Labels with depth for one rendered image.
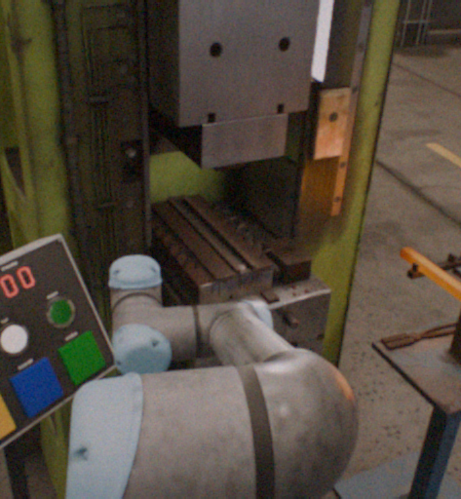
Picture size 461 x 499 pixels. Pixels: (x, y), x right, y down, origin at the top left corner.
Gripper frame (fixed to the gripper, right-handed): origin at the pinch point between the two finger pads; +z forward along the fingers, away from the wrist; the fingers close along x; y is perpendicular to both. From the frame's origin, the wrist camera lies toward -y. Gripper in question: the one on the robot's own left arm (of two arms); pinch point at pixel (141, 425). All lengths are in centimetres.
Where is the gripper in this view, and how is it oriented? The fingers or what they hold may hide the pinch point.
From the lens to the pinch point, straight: 116.9
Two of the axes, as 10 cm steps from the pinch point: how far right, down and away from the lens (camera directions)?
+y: 0.5, 5.1, -8.6
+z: -0.4, 8.6, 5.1
